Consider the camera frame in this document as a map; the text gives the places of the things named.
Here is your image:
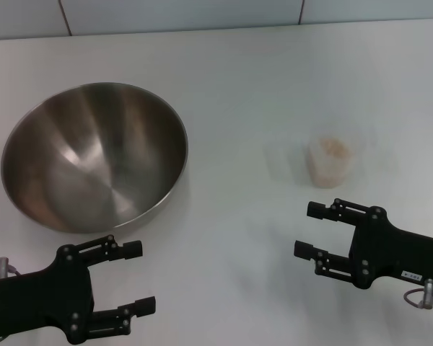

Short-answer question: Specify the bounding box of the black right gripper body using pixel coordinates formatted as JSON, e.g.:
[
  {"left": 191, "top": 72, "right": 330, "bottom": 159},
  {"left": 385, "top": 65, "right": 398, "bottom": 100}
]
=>
[{"left": 348, "top": 205, "right": 433, "bottom": 293}]

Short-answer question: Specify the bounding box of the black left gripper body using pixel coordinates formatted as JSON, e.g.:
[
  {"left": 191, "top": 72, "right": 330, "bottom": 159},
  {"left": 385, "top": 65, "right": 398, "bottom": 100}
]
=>
[{"left": 0, "top": 244, "right": 95, "bottom": 345}]

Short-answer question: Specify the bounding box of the transparent plastic measuring cup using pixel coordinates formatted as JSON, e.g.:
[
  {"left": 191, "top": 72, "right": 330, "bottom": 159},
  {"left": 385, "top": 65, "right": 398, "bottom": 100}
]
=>
[{"left": 302, "top": 122, "right": 380, "bottom": 189}]

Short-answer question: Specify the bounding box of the stainless steel mixing bowl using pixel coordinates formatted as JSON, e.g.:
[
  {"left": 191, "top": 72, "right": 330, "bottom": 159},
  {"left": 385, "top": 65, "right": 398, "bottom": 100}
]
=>
[{"left": 0, "top": 81, "right": 189, "bottom": 234}]

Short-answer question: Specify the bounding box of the left gripper plug with cable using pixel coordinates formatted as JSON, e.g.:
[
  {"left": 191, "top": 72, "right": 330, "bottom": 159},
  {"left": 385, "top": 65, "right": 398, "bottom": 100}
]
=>
[{"left": 0, "top": 256, "right": 21, "bottom": 279}]

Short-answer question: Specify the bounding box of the gripper plug with cable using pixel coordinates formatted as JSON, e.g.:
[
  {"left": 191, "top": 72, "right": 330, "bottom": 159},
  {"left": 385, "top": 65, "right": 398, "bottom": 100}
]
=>
[
  {"left": 403, "top": 278, "right": 433, "bottom": 311},
  {"left": 0, "top": 256, "right": 21, "bottom": 279}
]

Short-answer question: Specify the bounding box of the right gripper plug with cable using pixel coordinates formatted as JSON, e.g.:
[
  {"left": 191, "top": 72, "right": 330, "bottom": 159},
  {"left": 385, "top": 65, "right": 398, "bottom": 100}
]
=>
[{"left": 403, "top": 278, "right": 433, "bottom": 311}]

